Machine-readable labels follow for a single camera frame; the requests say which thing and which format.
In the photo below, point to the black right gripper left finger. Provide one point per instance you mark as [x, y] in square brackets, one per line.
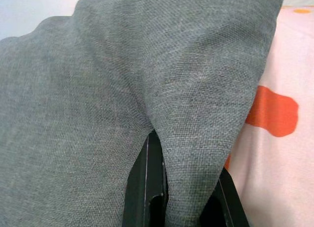
[144, 187]

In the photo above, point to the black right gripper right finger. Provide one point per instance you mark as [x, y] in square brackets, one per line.
[228, 207]

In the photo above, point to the grey fabric pillow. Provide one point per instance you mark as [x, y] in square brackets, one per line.
[98, 89]

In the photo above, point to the pink sheet with orange spots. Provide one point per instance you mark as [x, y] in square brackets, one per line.
[282, 175]

